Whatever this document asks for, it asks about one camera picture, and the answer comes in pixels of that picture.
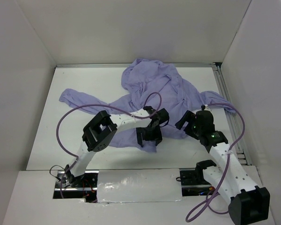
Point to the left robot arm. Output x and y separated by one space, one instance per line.
99 132

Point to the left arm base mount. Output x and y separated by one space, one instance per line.
85 189

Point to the lavender zip jacket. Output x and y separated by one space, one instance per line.
151 83

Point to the white taped front panel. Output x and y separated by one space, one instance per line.
138 186

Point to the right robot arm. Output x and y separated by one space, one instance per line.
247 202

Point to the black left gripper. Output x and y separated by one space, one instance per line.
156 136

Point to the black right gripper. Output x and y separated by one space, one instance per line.
190 117

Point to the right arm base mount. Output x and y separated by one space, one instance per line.
192 180

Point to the aluminium frame rail back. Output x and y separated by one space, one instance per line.
125 65

